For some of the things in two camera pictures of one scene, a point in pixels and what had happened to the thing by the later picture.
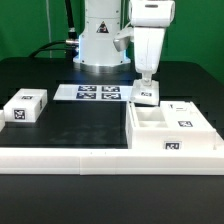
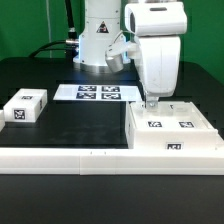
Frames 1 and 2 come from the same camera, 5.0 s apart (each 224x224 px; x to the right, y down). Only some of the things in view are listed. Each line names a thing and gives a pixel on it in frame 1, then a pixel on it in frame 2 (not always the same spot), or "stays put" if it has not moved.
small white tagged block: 145,94 to 150,120
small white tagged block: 184,116 stays put
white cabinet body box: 170,125 stays put
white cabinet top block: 26,105 stays put
